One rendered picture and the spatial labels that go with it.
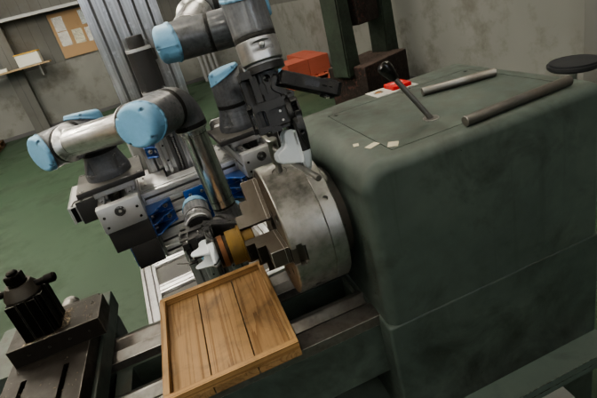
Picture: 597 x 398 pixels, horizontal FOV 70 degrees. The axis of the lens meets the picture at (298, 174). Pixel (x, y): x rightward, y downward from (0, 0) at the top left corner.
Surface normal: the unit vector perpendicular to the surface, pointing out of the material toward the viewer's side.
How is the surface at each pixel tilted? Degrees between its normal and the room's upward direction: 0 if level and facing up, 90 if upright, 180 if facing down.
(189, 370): 0
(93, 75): 90
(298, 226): 63
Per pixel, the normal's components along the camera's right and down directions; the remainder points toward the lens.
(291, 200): 0.04, -0.43
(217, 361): -0.24, -0.89
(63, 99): 0.40, 0.28
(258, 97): 0.24, 0.08
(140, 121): -0.26, 0.44
